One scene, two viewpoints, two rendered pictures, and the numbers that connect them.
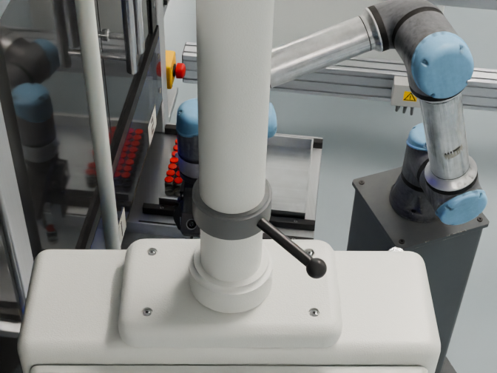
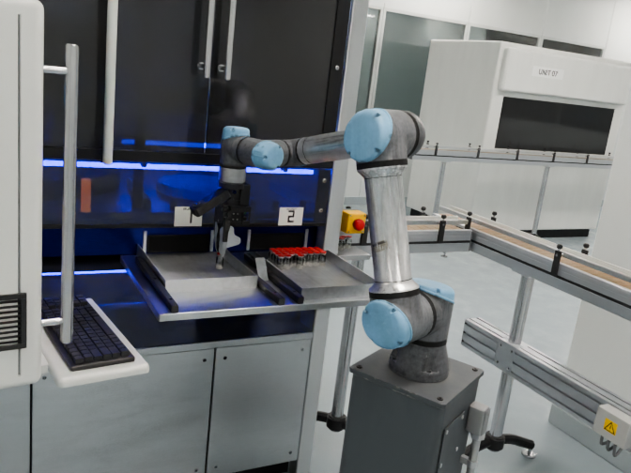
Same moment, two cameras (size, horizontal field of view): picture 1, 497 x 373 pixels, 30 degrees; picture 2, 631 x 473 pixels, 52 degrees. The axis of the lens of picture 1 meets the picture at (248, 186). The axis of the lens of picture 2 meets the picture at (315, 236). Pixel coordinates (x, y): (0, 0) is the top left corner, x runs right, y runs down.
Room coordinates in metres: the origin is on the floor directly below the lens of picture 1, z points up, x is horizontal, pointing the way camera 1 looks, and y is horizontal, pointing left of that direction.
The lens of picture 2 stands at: (0.56, -1.50, 1.48)
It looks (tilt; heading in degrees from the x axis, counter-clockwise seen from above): 14 degrees down; 56
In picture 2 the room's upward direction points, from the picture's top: 7 degrees clockwise
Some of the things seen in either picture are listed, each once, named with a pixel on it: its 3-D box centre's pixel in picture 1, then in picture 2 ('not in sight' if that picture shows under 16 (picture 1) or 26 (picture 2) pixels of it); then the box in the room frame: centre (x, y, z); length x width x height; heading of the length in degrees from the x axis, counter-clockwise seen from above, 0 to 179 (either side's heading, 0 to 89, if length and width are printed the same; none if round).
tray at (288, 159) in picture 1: (238, 172); (315, 272); (1.62, 0.02, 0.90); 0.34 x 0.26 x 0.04; 84
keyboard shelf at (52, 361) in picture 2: not in sight; (60, 340); (0.89, 0.00, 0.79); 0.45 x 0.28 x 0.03; 92
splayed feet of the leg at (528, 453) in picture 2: not in sight; (492, 450); (2.58, -0.01, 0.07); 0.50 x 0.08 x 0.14; 175
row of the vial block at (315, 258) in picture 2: not in sight; (300, 259); (1.64, 0.13, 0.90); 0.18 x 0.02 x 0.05; 174
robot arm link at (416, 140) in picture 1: (431, 153); (426, 307); (1.65, -0.43, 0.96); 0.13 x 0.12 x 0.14; 16
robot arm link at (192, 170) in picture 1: (195, 160); (231, 175); (1.36, 0.11, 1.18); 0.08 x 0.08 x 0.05
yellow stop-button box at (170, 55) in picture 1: (160, 69); (351, 221); (1.89, 0.23, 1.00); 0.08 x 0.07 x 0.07; 85
